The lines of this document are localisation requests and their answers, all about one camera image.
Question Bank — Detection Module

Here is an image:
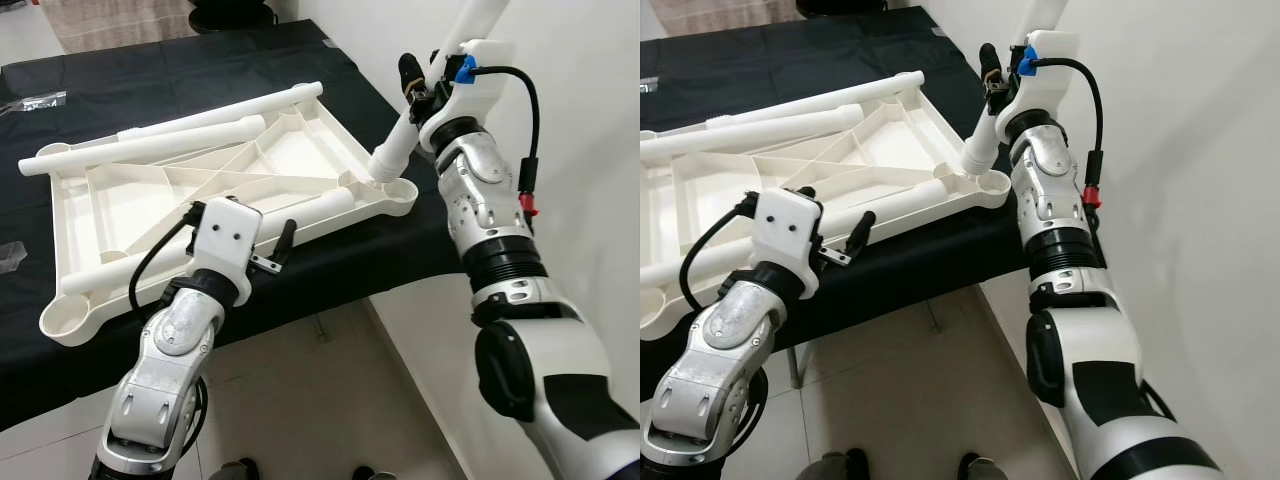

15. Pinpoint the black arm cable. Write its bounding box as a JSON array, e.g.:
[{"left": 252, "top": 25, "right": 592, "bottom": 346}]
[
  {"left": 1035, "top": 56, "right": 1107, "bottom": 211},
  {"left": 470, "top": 64, "right": 543, "bottom": 219},
  {"left": 128, "top": 205, "right": 206, "bottom": 313},
  {"left": 680, "top": 195, "right": 761, "bottom": 313}
]

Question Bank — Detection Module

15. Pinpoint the black round bowl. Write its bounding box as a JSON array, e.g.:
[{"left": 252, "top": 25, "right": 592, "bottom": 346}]
[
  {"left": 795, "top": 0, "right": 882, "bottom": 19},
  {"left": 189, "top": 0, "right": 277, "bottom": 32}
]

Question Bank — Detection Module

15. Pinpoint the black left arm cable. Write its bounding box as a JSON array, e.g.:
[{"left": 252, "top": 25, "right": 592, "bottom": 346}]
[
  {"left": 680, "top": 195, "right": 761, "bottom": 313},
  {"left": 128, "top": 205, "right": 206, "bottom": 313}
]

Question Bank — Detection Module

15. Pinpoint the beige striped cloth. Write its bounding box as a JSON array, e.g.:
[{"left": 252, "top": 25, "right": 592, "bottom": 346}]
[
  {"left": 44, "top": 0, "right": 201, "bottom": 52},
  {"left": 650, "top": 0, "right": 801, "bottom": 40}
]

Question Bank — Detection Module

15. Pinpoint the black tablecloth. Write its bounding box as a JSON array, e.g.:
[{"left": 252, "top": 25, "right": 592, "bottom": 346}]
[
  {"left": 640, "top": 7, "right": 1047, "bottom": 397},
  {"left": 0, "top": 19, "right": 473, "bottom": 433}
]

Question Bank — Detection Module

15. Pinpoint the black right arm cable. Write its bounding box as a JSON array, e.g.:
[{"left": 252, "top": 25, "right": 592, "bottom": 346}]
[
  {"left": 1035, "top": 56, "right": 1107, "bottom": 211},
  {"left": 470, "top": 64, "right": 543, "bottom": 219}
]

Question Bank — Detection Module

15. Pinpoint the white plastic children table top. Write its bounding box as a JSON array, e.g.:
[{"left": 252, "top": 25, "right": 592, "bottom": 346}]
[
  {"left": 38, "top": 85, "right": 420, "bottom": 349},
  {"left": 640, "top": 72, "right": 1012, "bottom": 342}
]

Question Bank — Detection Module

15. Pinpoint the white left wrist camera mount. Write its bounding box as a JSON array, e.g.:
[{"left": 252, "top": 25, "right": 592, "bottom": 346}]
[
  {"left": 749, "top": 186, "right": 825, "bottom": 300},
  {"left": 189, "top": 195, "right": 264, "bottom": 307}
]

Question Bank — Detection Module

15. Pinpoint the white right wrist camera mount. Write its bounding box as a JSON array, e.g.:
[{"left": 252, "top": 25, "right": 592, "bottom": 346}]
[
  {"left": 417, "top": 39, "right": 517, "bottom": 152},
  {"left": 994, "top": 29, "right": 1082, "bottom": 142}
]

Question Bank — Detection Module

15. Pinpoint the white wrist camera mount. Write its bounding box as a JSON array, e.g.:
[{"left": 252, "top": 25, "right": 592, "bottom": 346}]
[
  {"left": 994, "top": 29, "right": 1082, "bottom": 142},
  {"left": 749, "top": 186, "right": 825, "bottom": 300},
  {"left": 417, "top": 39, "right": 517, "bottom": 152},
  {"left": 189, "top": 195, "right": 264, "bottom": 307}
]

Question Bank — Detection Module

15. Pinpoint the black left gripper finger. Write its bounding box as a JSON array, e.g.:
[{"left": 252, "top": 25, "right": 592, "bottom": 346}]
[
  {"left": 270, "top": 220, "right": 298, "bottom": 269},
  {"left": 845, "top": 210, "right": 879, "bottom": 259}
]

